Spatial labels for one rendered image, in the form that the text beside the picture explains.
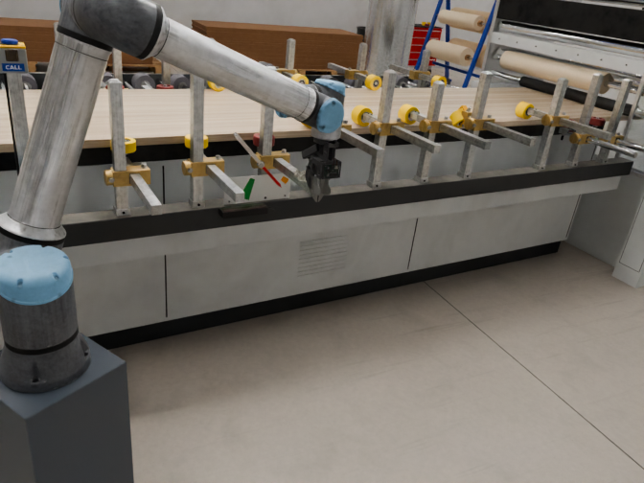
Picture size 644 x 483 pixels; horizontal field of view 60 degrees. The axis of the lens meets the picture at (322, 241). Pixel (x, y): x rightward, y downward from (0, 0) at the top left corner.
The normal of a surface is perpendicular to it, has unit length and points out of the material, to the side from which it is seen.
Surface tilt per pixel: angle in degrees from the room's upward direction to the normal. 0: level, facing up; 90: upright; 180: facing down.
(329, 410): 0
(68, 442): 90
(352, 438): 0
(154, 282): 90
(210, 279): 90
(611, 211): 90
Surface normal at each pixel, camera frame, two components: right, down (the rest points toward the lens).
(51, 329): 0.66, 0.39
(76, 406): 0.82, 0.33
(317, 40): 0.44, 0.43
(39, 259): 0.15, -0.85
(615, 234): -0.87, 0.14
